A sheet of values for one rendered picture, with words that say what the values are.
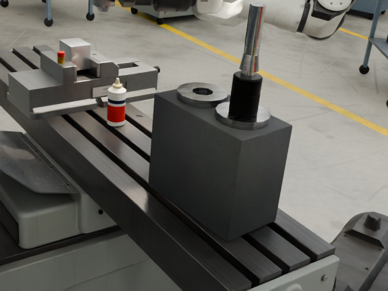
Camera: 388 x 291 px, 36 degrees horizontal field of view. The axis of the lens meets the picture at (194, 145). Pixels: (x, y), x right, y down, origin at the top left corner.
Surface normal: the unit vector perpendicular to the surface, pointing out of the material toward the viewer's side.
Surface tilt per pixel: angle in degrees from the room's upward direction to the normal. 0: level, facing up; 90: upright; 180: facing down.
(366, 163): 0
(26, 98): 90
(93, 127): 0
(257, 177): 90
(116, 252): 90
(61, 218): 90
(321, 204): 0
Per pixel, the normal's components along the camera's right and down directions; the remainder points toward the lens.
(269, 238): 0.09, -0.90
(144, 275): 0.58, 0.40
